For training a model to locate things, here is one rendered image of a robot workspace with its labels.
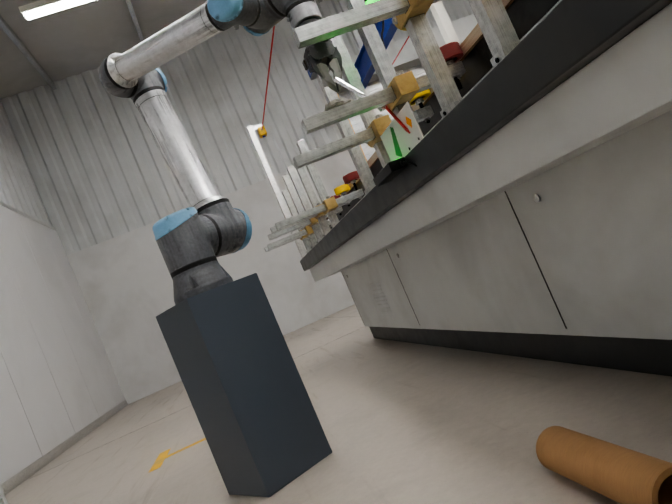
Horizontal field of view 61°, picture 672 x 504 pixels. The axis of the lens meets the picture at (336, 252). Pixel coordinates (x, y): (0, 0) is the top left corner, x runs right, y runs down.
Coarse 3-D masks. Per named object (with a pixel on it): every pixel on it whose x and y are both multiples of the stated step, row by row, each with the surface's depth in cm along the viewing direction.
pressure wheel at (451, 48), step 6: (450, 42) 141; (456, 42) 142; (444, 48) 141; (450, 48) 141; (456, 48) 141; (444, 54) 141; (450, 54) 141; (456, 54) 141; (462, 54) 143; (450, 60) 143; (456, 60) 146; (456, 78) 144; (456, 84) 144
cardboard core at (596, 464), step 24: (552, 432) 102; (576, 432) 99; (552, 456) 99; (576, 456) 92; (600, 456) 87; (624, 456) 84; (648, 456) 82; (576, 480) 94; (600, 480) 86; (624, 480) 81; (648, 480) 76
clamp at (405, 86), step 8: (408, 72) 137; (392, 80) 138; (400, 80) 136; (408, 80) 137; (392, 88) 139; (400, 88) 136; (408, 88) 136; (416, 88) 137; (400, 96) 137; (408, 96) 139; (392, 104) 143; (400, 104) 143
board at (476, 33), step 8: (504, 0) 121; (512, 0) 120; (472, 32) 137; (480, 32) 134; (464, 40) 142; (472, 40) 138; (464, 48) 143; (472, 48) 141; (464, 56) 145; (432, 88) 167; (424, 104) 178; (368, 160) 247; (376, 160) 240; (352, 184) 285
